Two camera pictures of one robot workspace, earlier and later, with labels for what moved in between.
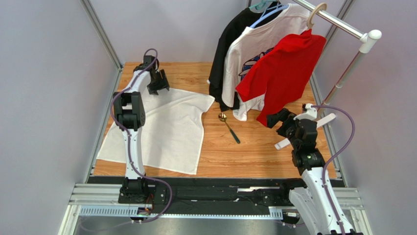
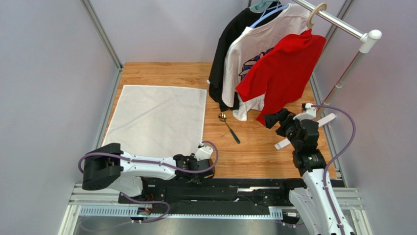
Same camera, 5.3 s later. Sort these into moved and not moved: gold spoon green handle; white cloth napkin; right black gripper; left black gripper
Moved: left black gripper
Not moved: gold spoon green handle; right black gripper; white cloth napkin
